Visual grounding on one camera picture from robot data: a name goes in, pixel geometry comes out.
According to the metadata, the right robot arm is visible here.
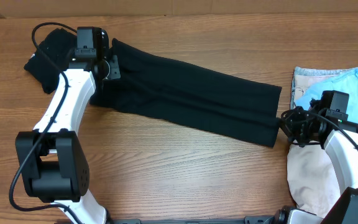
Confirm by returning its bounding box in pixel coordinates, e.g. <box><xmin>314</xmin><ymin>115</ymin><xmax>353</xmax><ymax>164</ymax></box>
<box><xmin>272</xmin><ymin>91</ymin><xmax>358</xmax><ymax>224</ymax></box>

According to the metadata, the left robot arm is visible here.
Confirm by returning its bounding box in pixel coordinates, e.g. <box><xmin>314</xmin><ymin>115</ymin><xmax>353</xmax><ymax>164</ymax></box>
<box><xmin>8</xmin><ymin>27</ymin><xmax>113</xmax><ymax>224</ymax></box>

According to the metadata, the cardboard back wall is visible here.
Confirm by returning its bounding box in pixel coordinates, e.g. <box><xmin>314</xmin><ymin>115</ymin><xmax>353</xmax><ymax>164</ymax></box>
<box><xmin>0</xmin><ymin>0</ymin><xmax>358</xmax><ymax>19</ymax></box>

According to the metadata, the white pink garment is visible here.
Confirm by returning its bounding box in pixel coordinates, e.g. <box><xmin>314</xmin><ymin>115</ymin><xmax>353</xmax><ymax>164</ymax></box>
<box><xmin>286</xmin><ymin>63</ymin><xmax>358</xmax><ymax>218</ymax></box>

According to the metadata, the folded black garment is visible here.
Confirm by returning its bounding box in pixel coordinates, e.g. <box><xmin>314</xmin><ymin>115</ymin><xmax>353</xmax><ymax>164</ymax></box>
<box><xmin>23</xmin><ymin>27</ymin><xmax>78</xmax><ymax>95</ymax></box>

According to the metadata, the black t-shirt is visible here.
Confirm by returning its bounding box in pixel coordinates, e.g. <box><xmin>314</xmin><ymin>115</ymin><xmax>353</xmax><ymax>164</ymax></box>
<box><xmin>89</xmin><ymin>37</ymin><xmax>283</xmax><ymax>148</ymax></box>

